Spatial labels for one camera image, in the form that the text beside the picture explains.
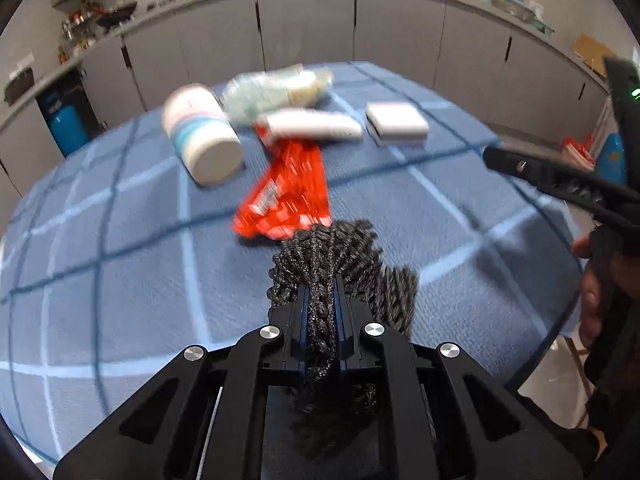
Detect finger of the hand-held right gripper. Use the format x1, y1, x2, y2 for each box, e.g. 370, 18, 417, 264
484, 146, 633, 228

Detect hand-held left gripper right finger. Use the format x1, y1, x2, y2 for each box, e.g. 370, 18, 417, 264
335, 276, 584, 480

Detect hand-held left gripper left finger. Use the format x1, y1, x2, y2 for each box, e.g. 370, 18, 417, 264
52, 285, 308, 480

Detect black foam mesh sleeve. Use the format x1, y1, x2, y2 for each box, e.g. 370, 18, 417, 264
270, 218, 420, 411

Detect person's right hand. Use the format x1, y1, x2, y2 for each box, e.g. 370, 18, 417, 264
571, 234, 618, 347

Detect tall blue gas cylinder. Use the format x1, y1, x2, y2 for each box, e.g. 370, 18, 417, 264
600, 132, 626, 183

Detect white bucket with red bag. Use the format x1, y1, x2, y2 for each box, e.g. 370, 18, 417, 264
562, 137, 598, 168

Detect small wooden cutting board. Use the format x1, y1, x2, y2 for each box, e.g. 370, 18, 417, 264
574, 33, 618, 78

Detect red snack wrapper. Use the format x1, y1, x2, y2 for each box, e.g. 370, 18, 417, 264
232, 140, 332, 242

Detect green plastic basket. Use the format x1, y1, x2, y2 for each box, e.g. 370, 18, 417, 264
530, 10, 556, 36

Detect white flat box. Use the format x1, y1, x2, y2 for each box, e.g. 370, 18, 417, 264
365, 101, 430, 147

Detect metal bowl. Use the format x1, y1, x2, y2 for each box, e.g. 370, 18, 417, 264
490, 0, 533, 21

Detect blue plaid tablecloth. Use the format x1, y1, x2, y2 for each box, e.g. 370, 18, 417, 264
0, 60, 581, 471

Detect long white packet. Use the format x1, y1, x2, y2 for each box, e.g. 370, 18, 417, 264
257, 109, 363, 142

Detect grey kitchen counter cabinets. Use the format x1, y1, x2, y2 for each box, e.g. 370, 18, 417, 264
0, 0, 621, 196

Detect white cylindrical container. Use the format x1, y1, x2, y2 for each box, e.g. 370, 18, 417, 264
162, 84, 245, 187

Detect white plastic bag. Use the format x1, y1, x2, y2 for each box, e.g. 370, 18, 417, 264
222, 64, 335, 123

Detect blue gas cylinder under counter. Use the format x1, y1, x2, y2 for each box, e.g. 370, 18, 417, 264
42, 91, 91, 157

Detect black wok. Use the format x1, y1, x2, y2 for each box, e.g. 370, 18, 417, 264
95, 2, 138, 28

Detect dark rice cooker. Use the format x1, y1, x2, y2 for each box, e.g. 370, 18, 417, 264
4, 67, 35, 106

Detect spice rack with bottles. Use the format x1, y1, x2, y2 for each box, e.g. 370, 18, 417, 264
57, 7, 101, 63

